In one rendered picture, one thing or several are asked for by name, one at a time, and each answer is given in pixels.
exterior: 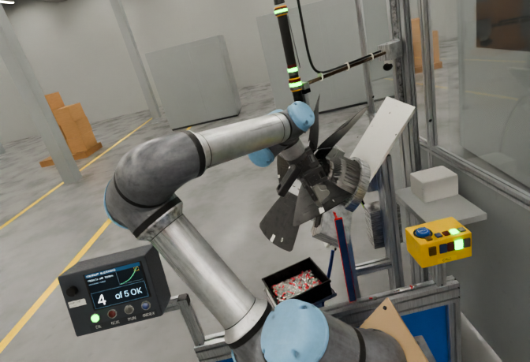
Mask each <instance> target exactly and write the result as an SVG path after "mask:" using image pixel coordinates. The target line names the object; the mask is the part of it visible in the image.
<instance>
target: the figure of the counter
mask: <svg viewBox="0 0 530 362"><path fill-rule="evenodd" d="M91 298H92V301H93V304H94V306H95V310H96V309H100V308H105V307H109V306H112V304H111V300H110V296H109V293H108V291H107V289H106V290H103V291H99V292H96V293H91Z"/></svg>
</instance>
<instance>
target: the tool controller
mask: <svg viewBox="0 0 530 362"><path fill-rule="evenodd" d="M58 281H59V284H60V286H61V290H62V294H63V297H64V299H65V303H66V306H67V308H68V311H69V315H70V319H71V321H72V324H73V328H74V330H75V333H76V336H77V337H79V336H82V335H86V334H91V333H95V332H98V331H101V330H107V329H110V328H114V327H119V326H124V325H127V324H130V323H136V322H139V321H143V320H146V319H152V318H155V317H159V316H162V315H163V313H164V311H165V310H166V307H167V305H168V303H169V302H170V298H171V295H170V290H169V286H168V284H167V280H166V276H165V273H164V270H163V267H162V262H161V259H160V256H159V251H158V250H157V249H156V248H155V247H154V245H153V244H148V245H145V246H141V247H138V248H132V249H129V250H125V251H122V252H116V253H113V254H109V255H106V256H100V257H96V258H93V259H87V260H84V261H80V262H77V263H76V264H74V265H73V266H72V267H70V268H69V269H68V270H67V271H65V272H64V273H62V274H61V275H59V276H58ZM106 289H107V291H108V293H109V296H110V300H111V304H112V306H109V307H105V308H100V309H96V310H95V306H94V304H93V301H92V298H91V293H96V292H99V291H103V290H106ZM144 301H149V302H150V304H151V307H150V308H149V309H148V310H143V309H142V307H141V304H142V302H144ZM127 305H132V306H133V308H134V311H133V313H132V314H126V313H125V306H127ZM110 309H114V310H116V311H117V316H116V317H115V318H113V319H112V318H110V317H109V316H108V315H107V313H108V311H109V310H110ZM94 313H97V314H99V315H100V320H99V321H98V322H97V323H94V322H92V321H91V315H92V314H94Z"/></svg>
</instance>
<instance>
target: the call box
mask: <svg viewBox="0 0 530 362"><path fill-rule="evenodd" d="M420 227H425V228H427V229H429V230H430V235H429V236H431V237H432V238H433V241H426V240H425V239H424V237H419V236H417V235H416V229H418V228H420ZM459 227H464V226H463V225H462V224H460V223H459V222H458V221H457V220H456V219H455V218H453V217H449V218H443V219H439V220H436V221H433V222H427V223H424V224H420V225H417V226H411V227H408V228H405V235H406V244H407V250H408V252H409V253H410V254H411V255H412V257H413V258H414V259H415V261H416V262H418V264H419V265H420V266H421V267H422V268H425V267H431V266H434V265H438V264H441V263H447V262H450V261H454V260H457V259H463V258H466V257H470V256H472V233H471V232H470V231H469V230H467V229H466V228H465V227H464V228H465V229H466V231H465V232H460V231H458V230H457V228H459ZM452 229H456V230H457V231H458V233H455V234H452V233H450V235H449V236H444V235H443V234H442V232H443V231H448V232H450V230H452ZM435 233H441V234H442V237H440V238H437V237H436V236H435V235H434V234H435ZM468 237H470V238H471V246H470V247H467V248H461V249H458V250H456V249H455V250H454V251H451V252H445V253H442V254H440V253H439V245H440V244H447V243H449V242H452V241H454V242H455V241H458V240H463V239H465V238H468ZM433 246H436V252H437V255H435V256H429V251H428V248H430V247H433Z"/></svg>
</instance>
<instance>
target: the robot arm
mask: <svg viewBox="0 0 530 362"><path fill-rule="evenodd" d="M314 121H315V115H314V113H313V111H312V109H311V108H310V107H309V106H308V105H307V104H306V103H303V102H301V101H296V102H294V103H292V104H291V105H290V106H288V107H287V109H286V110H281V109H278V110H274V111H272V112H270V113H269V114H267V115H265V116H262V117H258V118H253V119H249V120H246V121H240V122H237V123H233V124H230V125H224V126H221V127H218V128H214V129H209V130H206V131H202V132H197V133H194V132H192V131H190V130H184V131H180V132H175V133H171V134H168V135H165V136H160V137H158V138H155V139H153V140H149V141H147V142H144V143H142V144H139V145H137V146H136V147H134V148H132V149H131V150H129V151H128V152H127V153H126V154H124V156H123V157H122V158H121V159H120V161H119V163H118V165H117V167H116V170H115V171H114V174H113V177H112V178H111V179H110V181H109V183H108V184H107V186H106V189H105V192H104V200H103V205H104V209H105V212H106V215H107V216H108V218H109V219H110V220H111V221H112V222H113V223H114V224H115V225H117V226H119V227H121V228H124V229H128V230H130V232H131V233H132V234H133V235H134V236H135V238H136V239H137V240H142V241H150V242H151V243H152V244H153V245H154V247H155V248H156V249H157V250H158V251H159V253H160V254H161V255H162V256H163V258H164V259H165V260H166V261H167V262H168V264H169V265H170V266H171V267H172V268H173V269H174V270H175V271H176V272H177V274H178V275H179V276H180V277H181V278H182V280H183V281H184V282H185V283H186V285H187V286H188V287H189V288H190V289H191V290H192V291H193V292H194V293H195V295H196V296H197V297H198V298H199V299H200V301H201V302H202V303H203V304H204V305H205V307H206V308H207V309H208V310H209V311H210V313H211V314H212V315H213V316H214V317H215V318H216V319H217V320H218V321H219V323H220V324H221V325H222V326H223V327H224V329H225V338H224V340H225V342H226V344H227V345H228V346H229V347H230V348H231V351H232V353H231V355H232V358H233V362H407V360H406V357H405V353H404V351H403V349H402V347H401V346H400V344H399V343H398V341H397V340H396V339H395V338H393V337H392V336H391V335H389V334H387V333H385V332H383V331H381V330H378V329H373V328H368V329H364V328H359V327H353V326H351V325H349V324H348V323H345V322H343V321H341V320H340V319H337V318H335V317H333V316H332V315H329V314H327V313H326V312H323V311H322V310H320V309H318V308H317V307H316V306H315V305H313V304H310V303H308V302H305V301H302V300H298V299H288V300H284V301H283V302H281V303H280V304H278V305H277V306H276V307H275V308H273V307H272V306H271V305H270V304H269V302H268V301H267V300H266V299H265V298H255V297H254V296H253V295H252V294H251V293H250V292H249V291H248V289H247V288H246V287H245V286H244V285H243V283H242V282H241V281H240V280H239V279H238V277H237V276H236V275H235V274H234V273H233V272H232V271H231V270H230V268H229V267H228V266H227V265H226V264H225V262H224V261H223V260H222V259H221V258H220V256H219V255H218V254H217V253H216V252H215V250H214V249H213V248H212V247H211V246H210V245H209V244H208V243H207V242H206V240H205V239H204V238H203V237H202V236H201V234H200V233H199V232H198V231H197V229H196V228H195V227H194V226H193V225H192V223H191V222H190V221H189V220H188V219H187V218H186V217H185V216H184V215H183V212H182V209H183V202H182V201H181V200H180V198H179V197H178V196H177V195H176V194H175V192H176V191H177V190H178V189H179V188H180V187H181V186H182V185H184V184H185V183H187V182H189V181H191V180H192V179H195V178H198V177H201V176H202V175H203V174H204V173H205V171H206V169H208V168H211V167H213V166H217V165H219V164H222V163H224V162H228V161H231V160H233V159H237V158H240V157H242V156H245V155H248V157H249V159H250V160H251V161H252V163H254V164H255V165H257V166H260V167H266V166H269V165H270V164H271V163H272V162H273V161H274V158H275V157H276V156H277V155H278V154H279V153H281V154H282V156H283V158H284V159H285V160H286V161H287V162H288V164H289V165H291V167H290V168H289V169H288V171H287V172H286V174H285V176H284V177H283V179H282V180H281V182H280V183H279V185H278V187H277V188H276V191H277V193H278V195H279V196H281V197H285V195H286V193H287V192H288V191H289V189H290V188H291V186H292V185H293V183H294V181H295V180H296V179H297V178H299V180H300V182H301V184H302V185H303V186H304V188H305V189H307V191H308V193H309V195H310V196H311V198H312V199H313V201H314V202H315V204H316V205H317V206H319V207H323V205H322V204H321V202H322V201H323V200H324V199H325V198H326V197H327V196H329V194H330V192H329V190H327V187H326V186H325V185H318V184H319V183H320V182H324V181H325V180H327V179H328V177H327V176H326V173H325V172H324V169H323V167H322V166H321V165H320V164H319V160H318V159H317V158H316V157H315V155H314V153H313V152H312V149H311V148H310V147H309V146H307V147H305V146H304V145H303V143H302V141H301V140H300V137H299V136H300V135H301V134H303V133H304V132H307V131H308V129H309V128H310V127H311V126H312V125H313V123H314Z"/></svg>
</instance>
